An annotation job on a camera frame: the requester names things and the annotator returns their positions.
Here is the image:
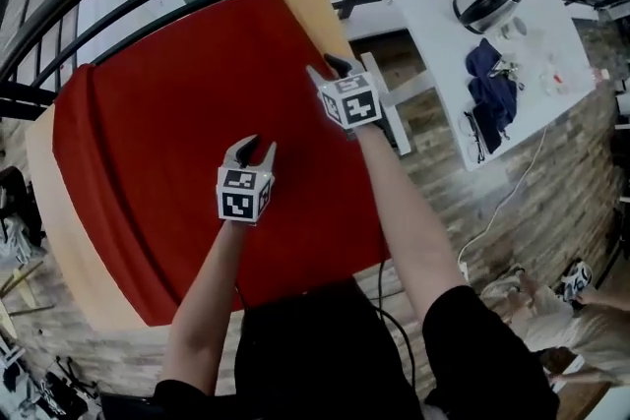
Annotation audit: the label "yellow wooden stool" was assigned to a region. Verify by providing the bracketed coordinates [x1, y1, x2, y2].
[0, 260, 55, 335]

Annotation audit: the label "person's left forearm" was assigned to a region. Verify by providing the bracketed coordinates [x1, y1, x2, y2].
[159, 218, 247, 397]

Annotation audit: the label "black eyeglasses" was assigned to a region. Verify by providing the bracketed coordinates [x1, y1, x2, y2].
[462, 110, 488, 163]

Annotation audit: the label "white cable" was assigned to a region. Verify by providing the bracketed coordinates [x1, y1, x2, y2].
[457, 122, 550, 271]

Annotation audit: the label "dark blue cloth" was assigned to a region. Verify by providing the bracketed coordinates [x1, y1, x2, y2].
[465, 37, 519, 153]

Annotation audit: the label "red tablecloth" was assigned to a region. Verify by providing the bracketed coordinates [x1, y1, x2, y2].
[51, 0, 393, 329]

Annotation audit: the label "grey garment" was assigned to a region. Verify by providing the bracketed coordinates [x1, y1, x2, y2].
[0, 215, 48, 267]

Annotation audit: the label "black and white sneakers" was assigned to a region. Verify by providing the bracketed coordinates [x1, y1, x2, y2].
[560, 259, 595, 304]

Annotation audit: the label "clear plastic bag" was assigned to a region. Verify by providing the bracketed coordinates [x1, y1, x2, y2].
[531, 53, 587, 99]

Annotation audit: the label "white table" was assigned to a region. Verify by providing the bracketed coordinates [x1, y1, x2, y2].
[361, 0, 604, 172]

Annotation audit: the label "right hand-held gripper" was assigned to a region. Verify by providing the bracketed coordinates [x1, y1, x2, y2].
[305, 53, 390, 135]

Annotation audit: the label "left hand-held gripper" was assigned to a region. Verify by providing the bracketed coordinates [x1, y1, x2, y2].
[216, 135, 278, 228]

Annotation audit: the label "person's right forearm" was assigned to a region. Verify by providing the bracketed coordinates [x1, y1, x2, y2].
[353, 125, 469, 326]

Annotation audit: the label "black bag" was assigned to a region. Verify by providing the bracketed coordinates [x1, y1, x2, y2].
[19, 356, 99, 420]

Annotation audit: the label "person's black shirt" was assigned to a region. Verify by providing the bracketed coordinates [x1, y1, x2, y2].
[152, 277, 562, 420]

